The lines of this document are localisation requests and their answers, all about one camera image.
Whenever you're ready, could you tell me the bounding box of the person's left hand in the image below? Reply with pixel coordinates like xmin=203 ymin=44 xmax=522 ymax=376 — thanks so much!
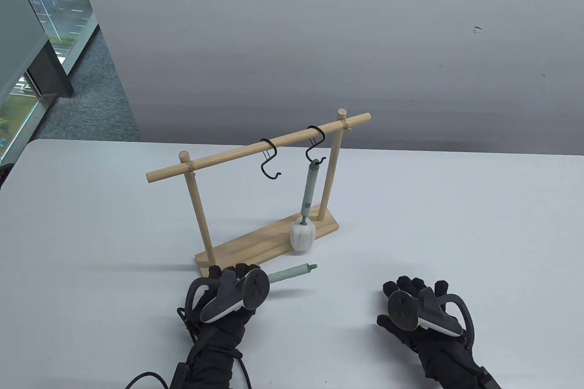
xmin=184 ymin=264 xmax=262 ymax=345

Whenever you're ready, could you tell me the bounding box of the person's right hand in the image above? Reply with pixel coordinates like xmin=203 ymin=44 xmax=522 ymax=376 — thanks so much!
xmin=377 ymin=276 xmax=476 ymax=356

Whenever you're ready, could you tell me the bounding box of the green handled white cup brush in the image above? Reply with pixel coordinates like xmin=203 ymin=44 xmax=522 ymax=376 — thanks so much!
xmin=267 ymin=263 xmax=318 ymax=284
xmin=290 ymin=158 xmax=321 ymax=254

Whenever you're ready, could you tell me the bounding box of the black metal s-hook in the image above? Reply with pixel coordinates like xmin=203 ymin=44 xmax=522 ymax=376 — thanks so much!
xmin=306 ymin=125 xmax=328 ymax=165
xmin=260 ymin=138 xmax=282 ymax=179

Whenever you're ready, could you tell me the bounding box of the person's right forearm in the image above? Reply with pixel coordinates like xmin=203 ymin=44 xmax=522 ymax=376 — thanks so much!
xmin=417 ymin=349 xmax=491 ymax=389

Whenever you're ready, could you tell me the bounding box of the person's left forearm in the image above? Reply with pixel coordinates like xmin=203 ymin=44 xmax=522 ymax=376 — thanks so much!
xmin=182 ymin=339 xmax=243 ymax=389

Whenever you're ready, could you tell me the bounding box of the grey left hand controller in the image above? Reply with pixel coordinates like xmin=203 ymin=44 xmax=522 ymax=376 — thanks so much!
xmin=185 ymin=268 xmax=271 ymax=325

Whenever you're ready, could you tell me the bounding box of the grey hand controller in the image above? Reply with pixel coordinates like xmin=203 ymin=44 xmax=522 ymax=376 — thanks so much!
xmin=387 ymin=287 xmax=475 ymax=345
xmin=185 ymin=268 xmax=271 ymax=325

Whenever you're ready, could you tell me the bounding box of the grey right hand controller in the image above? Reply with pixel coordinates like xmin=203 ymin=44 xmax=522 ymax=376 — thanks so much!
xmin=387 ymin=287 xmax=475 ymax=345

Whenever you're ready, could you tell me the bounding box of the wooden hanging rack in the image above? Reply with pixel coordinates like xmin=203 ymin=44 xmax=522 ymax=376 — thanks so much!
xmin=146 ymin=109 xmax=372 ymax=278

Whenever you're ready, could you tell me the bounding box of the dark grey window beam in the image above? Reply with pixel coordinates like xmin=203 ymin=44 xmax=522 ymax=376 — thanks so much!
xmin=26 ymin=40 xmax=74 ymax=99

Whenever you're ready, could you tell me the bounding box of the black cable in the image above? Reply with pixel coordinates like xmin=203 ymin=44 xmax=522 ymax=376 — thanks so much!
xmin=124 ymin=371 xmax=174 ymax=389

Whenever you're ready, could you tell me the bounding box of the black right wrist camera module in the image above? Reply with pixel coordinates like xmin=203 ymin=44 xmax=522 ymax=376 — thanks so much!
xmin=478 ymin=368 xmax=503 ymax=389

